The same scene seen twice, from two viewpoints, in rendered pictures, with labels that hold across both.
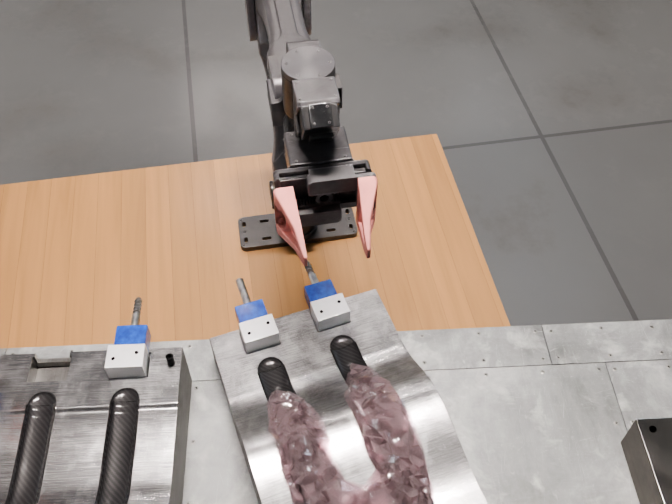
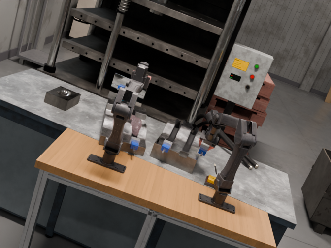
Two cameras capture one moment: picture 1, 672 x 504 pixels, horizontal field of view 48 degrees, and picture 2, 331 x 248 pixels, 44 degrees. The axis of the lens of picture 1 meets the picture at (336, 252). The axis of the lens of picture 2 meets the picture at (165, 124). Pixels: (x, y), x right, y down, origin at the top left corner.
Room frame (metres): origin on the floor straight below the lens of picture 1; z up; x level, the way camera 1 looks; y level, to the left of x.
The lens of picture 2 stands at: (2.70, 0.55, 1.79)
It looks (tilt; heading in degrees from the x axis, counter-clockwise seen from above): 19 degrees down; 189
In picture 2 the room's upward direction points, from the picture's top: 21 degrees clockwise
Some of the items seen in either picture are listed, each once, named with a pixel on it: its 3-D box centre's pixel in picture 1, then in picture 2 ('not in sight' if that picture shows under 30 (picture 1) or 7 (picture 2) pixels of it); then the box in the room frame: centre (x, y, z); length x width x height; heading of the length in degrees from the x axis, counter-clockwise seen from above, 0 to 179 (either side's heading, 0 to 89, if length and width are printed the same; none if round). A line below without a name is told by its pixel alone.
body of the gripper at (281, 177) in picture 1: (318, 173); (139, 80); (0.59, 0.02, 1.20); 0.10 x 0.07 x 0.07; 100
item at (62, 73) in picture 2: not in sight; (129, 92); (-0.54, -0.31, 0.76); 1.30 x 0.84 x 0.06; 93
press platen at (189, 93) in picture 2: not in sight; (141, 63); (-0.59, -0.31, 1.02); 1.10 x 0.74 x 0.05; 93
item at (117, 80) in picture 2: not in sight; (136, 83); (-0.46, -0.26, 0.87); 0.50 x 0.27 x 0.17; 3
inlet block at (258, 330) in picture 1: (251, 313); (134, 146); (0.64, 0.13, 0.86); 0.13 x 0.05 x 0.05; 20
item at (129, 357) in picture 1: (133, 336); (165, 148); (0.58, 0.28, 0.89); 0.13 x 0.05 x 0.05; 3
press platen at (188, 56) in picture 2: not in sight; (150, 34); (-0.59, -0.31, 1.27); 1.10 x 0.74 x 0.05; 93
